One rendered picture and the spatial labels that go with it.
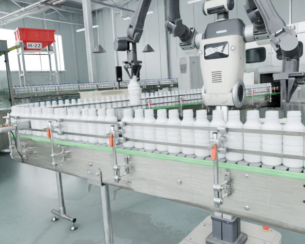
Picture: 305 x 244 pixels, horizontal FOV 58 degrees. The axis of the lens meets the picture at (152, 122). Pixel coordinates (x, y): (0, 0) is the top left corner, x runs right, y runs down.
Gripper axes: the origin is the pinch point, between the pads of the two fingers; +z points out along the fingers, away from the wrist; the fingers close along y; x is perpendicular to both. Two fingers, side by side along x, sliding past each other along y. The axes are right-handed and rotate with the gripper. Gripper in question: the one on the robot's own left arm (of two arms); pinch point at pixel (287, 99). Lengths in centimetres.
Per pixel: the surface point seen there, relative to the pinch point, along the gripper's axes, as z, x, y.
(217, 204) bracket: 39.3, -17.8, -14.4
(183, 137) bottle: 18.4, -16.4, -30.8
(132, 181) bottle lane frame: 38, -12, -55
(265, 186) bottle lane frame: 31.2, -14.9, -1.1
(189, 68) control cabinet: -215, 464, -327
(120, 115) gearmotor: -10, 83, -163
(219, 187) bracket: 33.9, -20.2, -13.4
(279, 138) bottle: 16.6, -16.4, 2.1
